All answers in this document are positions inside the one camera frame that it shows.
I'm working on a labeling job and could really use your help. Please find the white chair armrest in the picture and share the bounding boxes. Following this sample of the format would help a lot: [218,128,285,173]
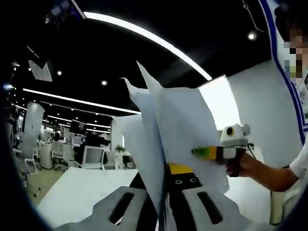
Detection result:
[269,186,302,226]

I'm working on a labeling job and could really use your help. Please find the hanging black display screen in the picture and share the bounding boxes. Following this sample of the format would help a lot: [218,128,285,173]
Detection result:
[69,119,88,132]

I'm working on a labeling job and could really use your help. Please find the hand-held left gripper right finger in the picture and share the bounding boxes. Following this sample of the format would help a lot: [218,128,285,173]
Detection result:
[165,163,275,231]

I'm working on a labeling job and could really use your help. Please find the ceiling air conditioner vent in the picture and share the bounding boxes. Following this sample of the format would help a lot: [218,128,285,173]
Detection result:
[28,58,53,83]

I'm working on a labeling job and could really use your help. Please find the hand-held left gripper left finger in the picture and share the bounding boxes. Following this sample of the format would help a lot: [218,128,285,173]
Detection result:
[53,172,160,231]

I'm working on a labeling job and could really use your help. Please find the person's right hand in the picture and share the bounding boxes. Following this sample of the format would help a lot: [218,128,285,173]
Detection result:
[225,153,260,179]

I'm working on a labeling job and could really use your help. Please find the white table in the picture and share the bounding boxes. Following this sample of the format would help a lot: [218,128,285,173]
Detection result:
[37,166,272,228]

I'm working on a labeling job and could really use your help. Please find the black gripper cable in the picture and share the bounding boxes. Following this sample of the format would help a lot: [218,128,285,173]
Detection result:
[245,142,257,160]

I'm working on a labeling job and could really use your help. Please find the round ceiling spotlights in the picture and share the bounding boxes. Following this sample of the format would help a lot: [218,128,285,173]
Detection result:
[56,32,256,86]

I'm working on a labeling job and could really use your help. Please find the blue white wall poster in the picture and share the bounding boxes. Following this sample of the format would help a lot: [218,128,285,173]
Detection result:
[259,0,308,145]

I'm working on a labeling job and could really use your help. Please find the white cloth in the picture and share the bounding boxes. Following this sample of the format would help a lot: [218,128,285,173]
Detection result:
[111,60,230,231]

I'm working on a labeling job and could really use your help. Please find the curved ceiling light strip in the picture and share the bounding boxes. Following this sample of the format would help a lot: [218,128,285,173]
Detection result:
[23,88,142,115]
[83,11,213,81]

